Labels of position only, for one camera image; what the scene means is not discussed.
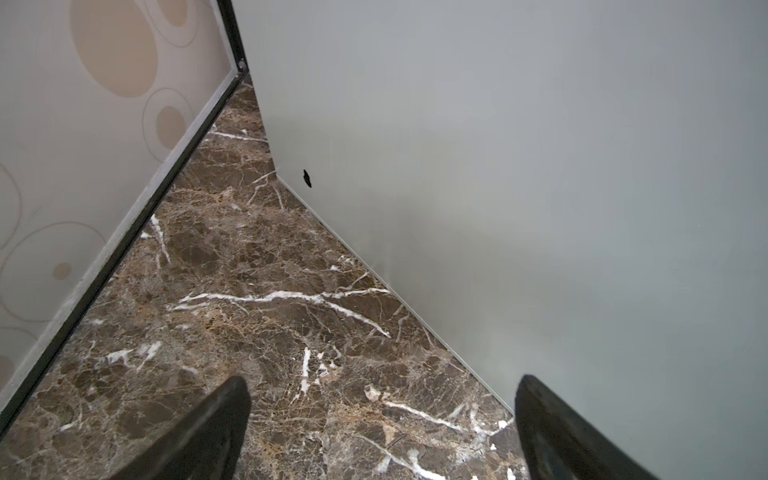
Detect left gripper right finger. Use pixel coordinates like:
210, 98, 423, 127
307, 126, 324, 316
514, 374, 655, 479

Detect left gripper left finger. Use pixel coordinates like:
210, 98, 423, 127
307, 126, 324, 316
112, 376, 251, 479

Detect grey metal cabinet box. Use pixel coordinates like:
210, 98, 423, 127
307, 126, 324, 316
234, 1, 767, 479

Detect black left corner post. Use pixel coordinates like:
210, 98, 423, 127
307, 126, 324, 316
216, 0, 249, 75

